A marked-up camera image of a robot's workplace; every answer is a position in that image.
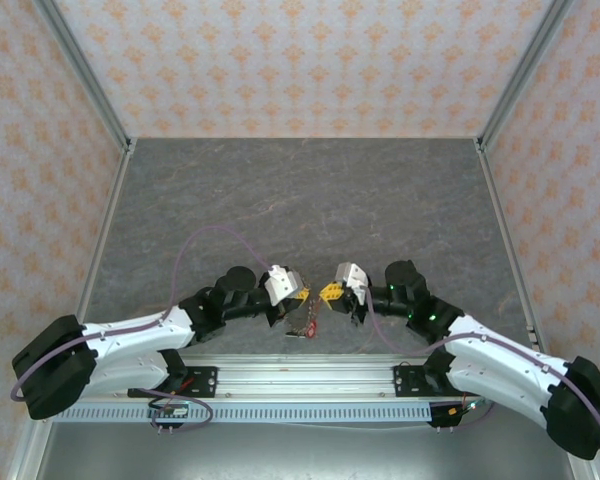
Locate silver disc keyring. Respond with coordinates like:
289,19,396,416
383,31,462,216
284,272,322,342

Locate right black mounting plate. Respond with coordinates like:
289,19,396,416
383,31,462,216
393,363,451,400

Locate black mounting plate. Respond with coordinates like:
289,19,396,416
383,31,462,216
393,363,451,400
127,366,219,400

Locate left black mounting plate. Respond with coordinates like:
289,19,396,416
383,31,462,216
127,366,219,400

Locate right controller circuit board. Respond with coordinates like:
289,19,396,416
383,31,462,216
447,398,487,417

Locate controller circuit board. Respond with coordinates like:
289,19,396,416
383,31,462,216
447,398,487,417
147,397,191,419

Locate left controller circuit board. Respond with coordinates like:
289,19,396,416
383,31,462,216
147,397,191,419

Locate grey metal lower panel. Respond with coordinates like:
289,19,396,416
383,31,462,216
34,422,581,480

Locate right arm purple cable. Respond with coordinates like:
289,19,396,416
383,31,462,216
364,289,600,451

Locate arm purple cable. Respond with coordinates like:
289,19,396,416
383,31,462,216
10,225,274,432
364,289,600,451

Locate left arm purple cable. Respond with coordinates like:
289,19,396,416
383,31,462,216
10,225,274,432

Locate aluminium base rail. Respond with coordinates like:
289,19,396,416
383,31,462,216
79,353,481,402

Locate aluminium table edge rail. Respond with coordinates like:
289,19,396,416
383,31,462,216
57,142,137,362
473,138,540,351

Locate white slotted cable duct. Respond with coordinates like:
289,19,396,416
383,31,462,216
54,403,434,425

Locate aluminium frame post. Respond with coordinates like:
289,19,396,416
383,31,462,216
32,0,134,156
474,0,574,156

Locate aluminium frame leg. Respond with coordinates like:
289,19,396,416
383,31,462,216
567,455,600,480
4,417,51,480

